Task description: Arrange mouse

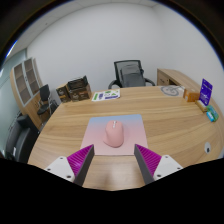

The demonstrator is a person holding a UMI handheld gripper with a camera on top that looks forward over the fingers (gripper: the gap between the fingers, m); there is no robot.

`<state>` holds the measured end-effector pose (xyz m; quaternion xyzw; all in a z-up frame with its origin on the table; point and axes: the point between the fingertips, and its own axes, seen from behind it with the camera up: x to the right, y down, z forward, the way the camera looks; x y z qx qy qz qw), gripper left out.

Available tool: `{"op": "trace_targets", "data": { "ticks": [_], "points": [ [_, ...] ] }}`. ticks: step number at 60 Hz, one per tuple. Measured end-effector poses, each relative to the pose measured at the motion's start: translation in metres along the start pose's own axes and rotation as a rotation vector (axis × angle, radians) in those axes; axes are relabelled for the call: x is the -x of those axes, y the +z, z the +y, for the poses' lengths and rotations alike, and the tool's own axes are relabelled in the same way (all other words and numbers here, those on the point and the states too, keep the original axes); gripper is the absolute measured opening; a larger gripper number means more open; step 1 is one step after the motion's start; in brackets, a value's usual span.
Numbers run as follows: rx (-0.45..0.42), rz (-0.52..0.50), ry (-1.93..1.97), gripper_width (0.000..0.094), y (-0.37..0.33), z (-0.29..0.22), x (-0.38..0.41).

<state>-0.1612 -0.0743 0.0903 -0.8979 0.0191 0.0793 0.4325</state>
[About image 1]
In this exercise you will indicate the green wipes pack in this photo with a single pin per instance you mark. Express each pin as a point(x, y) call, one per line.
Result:
point(212, 114)

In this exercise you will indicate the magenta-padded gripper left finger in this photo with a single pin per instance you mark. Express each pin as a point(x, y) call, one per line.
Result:
point(61, 166)

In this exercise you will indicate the pink and blue mouse pad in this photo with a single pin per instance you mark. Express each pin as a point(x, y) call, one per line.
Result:
point(133, 133)

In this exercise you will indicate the black padded armchair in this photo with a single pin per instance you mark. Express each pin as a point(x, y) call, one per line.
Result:
point(20, 138)

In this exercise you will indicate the wooden side desk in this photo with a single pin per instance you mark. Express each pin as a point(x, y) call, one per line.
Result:
point(176, 76)

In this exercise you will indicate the grey backpack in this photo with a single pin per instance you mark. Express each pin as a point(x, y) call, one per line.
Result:
point(132, 76)

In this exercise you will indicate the black mesh office chair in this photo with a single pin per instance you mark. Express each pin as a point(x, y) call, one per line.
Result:
point(117, 68)

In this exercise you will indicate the small brown cardboard box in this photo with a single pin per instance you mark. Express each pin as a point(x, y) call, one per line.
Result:
point(62, 94)

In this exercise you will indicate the green and purple leaflet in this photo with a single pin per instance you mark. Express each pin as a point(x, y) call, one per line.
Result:
point(106, 95)

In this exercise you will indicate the small black swivel chair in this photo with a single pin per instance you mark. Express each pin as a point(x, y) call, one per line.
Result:
point(44, 95)

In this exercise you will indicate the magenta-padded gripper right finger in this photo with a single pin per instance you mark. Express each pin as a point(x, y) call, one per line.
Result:
point(166, 165)

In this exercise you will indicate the black device on box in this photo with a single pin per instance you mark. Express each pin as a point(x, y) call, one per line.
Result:
point(77, 82)

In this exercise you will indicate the wooden shelf unit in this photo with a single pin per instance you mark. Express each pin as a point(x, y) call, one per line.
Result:
point(28, 83)

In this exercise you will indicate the large brown cardboard box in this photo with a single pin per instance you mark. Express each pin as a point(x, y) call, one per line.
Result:
point(80, 94)

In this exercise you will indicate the purple standing pouch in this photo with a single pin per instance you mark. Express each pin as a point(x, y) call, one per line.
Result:
point(206, 91)

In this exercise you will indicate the pink computer mouse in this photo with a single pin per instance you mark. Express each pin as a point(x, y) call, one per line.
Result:
point(113, 135)

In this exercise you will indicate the white round desk grommet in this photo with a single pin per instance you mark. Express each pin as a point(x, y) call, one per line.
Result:
point(207, 147)

